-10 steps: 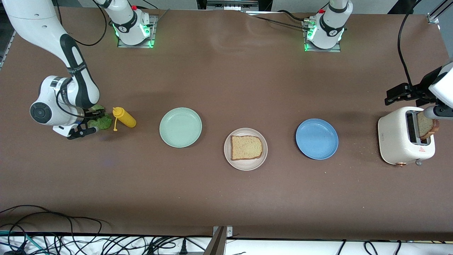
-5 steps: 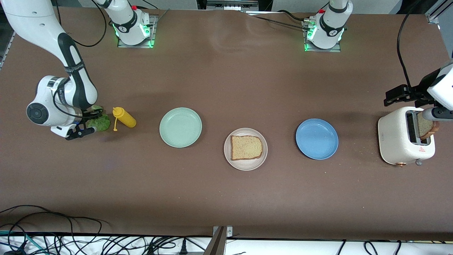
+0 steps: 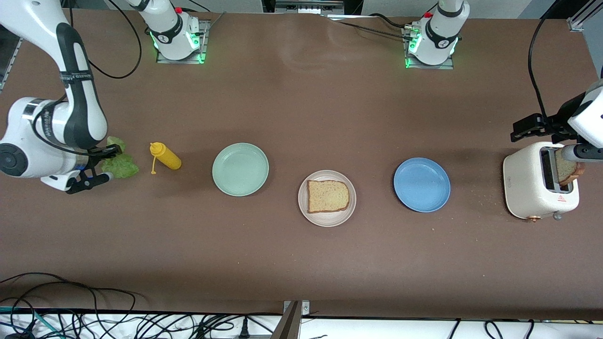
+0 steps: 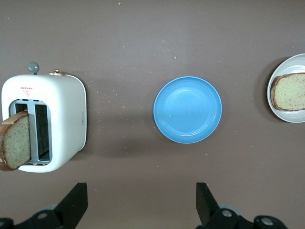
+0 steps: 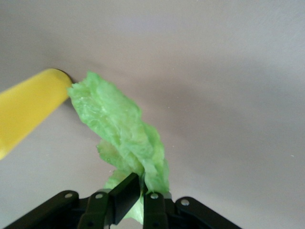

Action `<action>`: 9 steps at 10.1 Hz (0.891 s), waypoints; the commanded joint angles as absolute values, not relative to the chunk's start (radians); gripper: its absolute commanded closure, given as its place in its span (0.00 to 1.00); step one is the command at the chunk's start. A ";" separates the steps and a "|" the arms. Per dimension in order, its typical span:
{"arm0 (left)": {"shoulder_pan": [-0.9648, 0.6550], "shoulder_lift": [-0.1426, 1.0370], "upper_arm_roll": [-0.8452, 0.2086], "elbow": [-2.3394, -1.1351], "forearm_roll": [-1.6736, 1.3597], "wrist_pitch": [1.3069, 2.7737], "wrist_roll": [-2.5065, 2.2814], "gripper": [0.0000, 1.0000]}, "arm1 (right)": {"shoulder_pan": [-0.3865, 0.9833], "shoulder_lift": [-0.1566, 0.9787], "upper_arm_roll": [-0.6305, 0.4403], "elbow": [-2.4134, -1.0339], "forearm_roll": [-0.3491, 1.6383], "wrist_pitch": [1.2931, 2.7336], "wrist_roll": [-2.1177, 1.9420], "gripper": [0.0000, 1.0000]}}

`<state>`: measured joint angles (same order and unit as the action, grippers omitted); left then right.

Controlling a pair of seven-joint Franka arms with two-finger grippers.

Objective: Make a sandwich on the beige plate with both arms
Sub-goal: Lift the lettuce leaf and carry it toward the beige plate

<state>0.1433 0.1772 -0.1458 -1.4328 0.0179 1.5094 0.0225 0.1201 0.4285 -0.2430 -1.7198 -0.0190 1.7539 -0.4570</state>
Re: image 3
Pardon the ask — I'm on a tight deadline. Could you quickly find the yellow squeeze bottle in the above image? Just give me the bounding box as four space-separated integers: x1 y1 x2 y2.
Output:
150 142 182 175

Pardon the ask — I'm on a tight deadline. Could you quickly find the grey metal device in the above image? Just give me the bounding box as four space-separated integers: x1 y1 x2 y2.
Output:
275 0 344 14

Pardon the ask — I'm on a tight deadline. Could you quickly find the grey metal bracket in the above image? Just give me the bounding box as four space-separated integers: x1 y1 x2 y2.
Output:
284 300 310 316

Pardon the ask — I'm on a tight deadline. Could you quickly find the beige plate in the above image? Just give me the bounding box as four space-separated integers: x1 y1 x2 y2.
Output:
298 170 357 228

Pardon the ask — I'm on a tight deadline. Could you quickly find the mint green plate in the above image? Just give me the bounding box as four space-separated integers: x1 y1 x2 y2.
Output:
212 143 269 197

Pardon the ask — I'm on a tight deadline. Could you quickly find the grey metal beam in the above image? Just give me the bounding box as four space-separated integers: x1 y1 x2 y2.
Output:
271 301 302 339

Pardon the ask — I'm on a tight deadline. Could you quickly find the black braided base cable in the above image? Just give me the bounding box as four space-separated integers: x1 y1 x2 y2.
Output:
337 20 413 40

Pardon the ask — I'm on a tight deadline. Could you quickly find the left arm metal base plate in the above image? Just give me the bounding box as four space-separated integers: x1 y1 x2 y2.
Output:
404 24 455 70

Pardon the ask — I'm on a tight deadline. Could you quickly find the green lettuce leaf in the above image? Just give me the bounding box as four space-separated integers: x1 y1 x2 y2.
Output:
100 136 140 179

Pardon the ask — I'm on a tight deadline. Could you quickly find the teal floor cable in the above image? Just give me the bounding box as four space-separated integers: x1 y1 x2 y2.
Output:
0 306 62 339

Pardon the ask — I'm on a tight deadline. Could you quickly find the aluminium frame rail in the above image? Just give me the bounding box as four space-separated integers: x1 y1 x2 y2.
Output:
569 0 603 32
0 37 23 91

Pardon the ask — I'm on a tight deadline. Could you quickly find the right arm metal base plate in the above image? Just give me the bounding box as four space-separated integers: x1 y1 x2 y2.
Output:
155 20 208 65

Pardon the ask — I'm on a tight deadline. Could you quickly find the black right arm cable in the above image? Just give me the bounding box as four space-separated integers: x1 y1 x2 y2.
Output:
87 0 143 80

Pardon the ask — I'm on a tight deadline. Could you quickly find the blue plate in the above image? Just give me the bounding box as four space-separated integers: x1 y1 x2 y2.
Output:
393 157 451 213

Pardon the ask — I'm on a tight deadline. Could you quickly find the white toaster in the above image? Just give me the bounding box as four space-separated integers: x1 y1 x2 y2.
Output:
503 141 580 222

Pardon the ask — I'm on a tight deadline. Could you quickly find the brown bread slice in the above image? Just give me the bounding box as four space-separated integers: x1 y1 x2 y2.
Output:
307 180 350 214
555 147 586 186

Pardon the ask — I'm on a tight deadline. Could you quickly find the thin black base cable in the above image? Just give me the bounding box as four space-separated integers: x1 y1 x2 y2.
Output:
367 13 415 30

